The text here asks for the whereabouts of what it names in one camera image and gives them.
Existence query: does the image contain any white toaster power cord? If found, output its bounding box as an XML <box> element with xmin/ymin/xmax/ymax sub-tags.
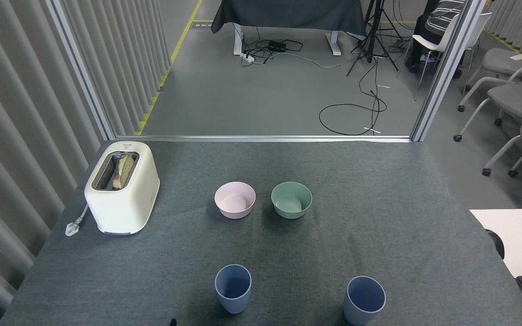
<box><xmin>65</xmin><ymin>204</ymin><xmax>90</xmax><ymax>237</ymax></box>

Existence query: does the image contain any toasted bread slice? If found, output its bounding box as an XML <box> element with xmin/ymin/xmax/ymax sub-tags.
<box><xmin>112</xmin><ymin>153</ymin><xmax>135</xmax><ymax>190</ymax></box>

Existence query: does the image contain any white floor cable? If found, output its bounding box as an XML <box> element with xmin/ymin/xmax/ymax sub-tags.
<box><xmin>284</xmin><ymin>51</ymin><xmax>358</xmax><ymax>69</ymax></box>

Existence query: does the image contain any white table leg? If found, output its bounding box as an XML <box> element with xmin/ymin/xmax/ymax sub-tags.
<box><xmin>233</xmin><ymin>24</ymin><xmax>245</xmax><ymax>56</ymax></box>
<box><xmin>326</xmin><ymin>32</ymin><xmax>342</xmax><ymax>56</ymax></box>

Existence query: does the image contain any black looped floor cable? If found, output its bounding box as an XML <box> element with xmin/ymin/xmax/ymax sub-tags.
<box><xmin>319</xmin><ymin>57</ymin><xmax>387</xmax><ymax>136</ymax></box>

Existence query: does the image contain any silver aluminium rail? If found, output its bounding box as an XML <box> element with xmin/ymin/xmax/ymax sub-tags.
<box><xmin>116</xmin><ymin>134</ymin><xmax>412</xmax><ymax>144</ymax></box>

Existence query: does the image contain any white chair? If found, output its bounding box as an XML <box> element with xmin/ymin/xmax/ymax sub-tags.
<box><xmin>397</xmin><ymin>13</ymin><xmax>493</xmax><ymax>101</ymax></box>

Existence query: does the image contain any black round object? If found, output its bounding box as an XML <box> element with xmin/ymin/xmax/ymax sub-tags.
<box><xmin>485</xmin><ymin>229</ymin><xmax>505</xmax><ymax>259</ymax></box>

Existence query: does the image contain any black cable tangle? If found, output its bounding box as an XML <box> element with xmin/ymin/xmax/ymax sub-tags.
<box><xmin>242</xmin><ymin>26</ymin><xmax>305</xmax><ymax>67</ymax></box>

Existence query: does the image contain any black tripod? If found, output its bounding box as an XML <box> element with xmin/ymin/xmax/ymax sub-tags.
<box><xmin>346</xmin><ymin>0</ymin><xmax>403</xmax><ymax>77</ymax></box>

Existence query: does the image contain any pink bowl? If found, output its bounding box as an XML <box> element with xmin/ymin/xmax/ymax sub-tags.
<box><xmin>214</xmin><ymin>182</ymin><xmax>256</xmax><ymax>220</ymax></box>

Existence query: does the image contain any green bowl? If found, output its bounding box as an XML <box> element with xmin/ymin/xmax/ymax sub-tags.
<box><xmin>271</xmin><ymin>182</ymin><xmax>313</xmax><ymax>220</ymax></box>

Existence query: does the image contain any silver aluminium post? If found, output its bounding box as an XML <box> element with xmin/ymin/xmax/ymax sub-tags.
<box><xmin>411</xmin><ymin>0</ymin><xmax>488</xmax><ymax>142</ymax></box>
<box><xmin>46</xmin><ymin>0</ymin><xmax>117</xmax><ymax>140</ymax></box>

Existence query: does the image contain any cream white toaster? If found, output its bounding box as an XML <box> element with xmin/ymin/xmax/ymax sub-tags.
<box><xmin>84</xmin><ymin>141</ymin><xmax>160</xmax><ymax>235</ymax></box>

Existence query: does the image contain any blue plastic cup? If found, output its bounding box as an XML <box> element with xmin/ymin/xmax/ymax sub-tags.
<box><xmin>343</xmin><ymin>276</ymin><xmax>387</xmax><ymax>326</ymax></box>
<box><xmin>215</xmin><ymin>264</ymin><xmax>252</xmax><ymax>314</ymax></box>

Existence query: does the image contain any dark table cloth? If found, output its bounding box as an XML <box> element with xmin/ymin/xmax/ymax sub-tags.
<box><xmin>211</xmin><ymin>0</ymin><xmax>367</xmax><ymax>37</ymax></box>

